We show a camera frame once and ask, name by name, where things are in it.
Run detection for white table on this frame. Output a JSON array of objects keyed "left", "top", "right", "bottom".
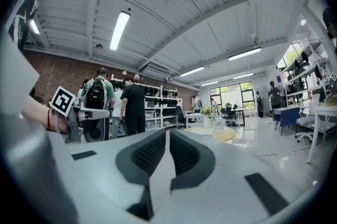
[{"left": 184, "top": 111, "right": 211, "bottom": 129}]

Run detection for person's black printed shirt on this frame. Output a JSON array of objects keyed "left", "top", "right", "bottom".
[{"left": 6, "top": 0, "right": 40, "bottom": 52}]

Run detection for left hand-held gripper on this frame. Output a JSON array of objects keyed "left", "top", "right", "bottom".
[{"left": 49, "top": 86, "right": 110, "bottom": 144}]

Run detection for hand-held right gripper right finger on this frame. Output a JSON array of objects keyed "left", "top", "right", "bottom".
[{"left": 169, "top": 129, "right": 217, "bottom": 191}]

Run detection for blue desk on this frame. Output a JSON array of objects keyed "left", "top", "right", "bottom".
[{"left": 272, "top": 106, "right": 301, "bottom": 136}]

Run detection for large glass window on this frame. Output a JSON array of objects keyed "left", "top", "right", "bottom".
[{"left": 209, "top": 80, "right": 256, "bottom": 111}]

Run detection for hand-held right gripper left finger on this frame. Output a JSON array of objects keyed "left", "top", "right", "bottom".
[{"left": 115, "top": 129, "right": 167, "bottom": 221}]

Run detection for grey office chair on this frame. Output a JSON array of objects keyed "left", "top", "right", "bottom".
[{"left": 294, "top": 109, "right": 321, "bottom": 144}]

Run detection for person's left forearm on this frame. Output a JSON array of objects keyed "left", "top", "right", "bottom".
[{"left": 22, "top": 95, "right": 71, "bottom": 135}]

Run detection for white desk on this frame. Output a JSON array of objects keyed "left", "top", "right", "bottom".
[{"left": 306, "top": 104, "right": 337, "bottom": 165}]

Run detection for black backpack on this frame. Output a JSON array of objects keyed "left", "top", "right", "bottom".
[{"left": 84, "top": 77, "right": 106, "bottom": 110}]

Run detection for white shelf rack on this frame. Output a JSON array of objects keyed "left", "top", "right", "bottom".
[
  {"left": 279, "top": 37, "right": 337, "bottom": 104},
  {"left": 110, "top": 74, "right": 180, "bottom": 137}
]

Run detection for black office chair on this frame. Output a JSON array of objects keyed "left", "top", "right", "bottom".
[{"left": 174, "top": 106, "right": 187, "bottom": 129}]

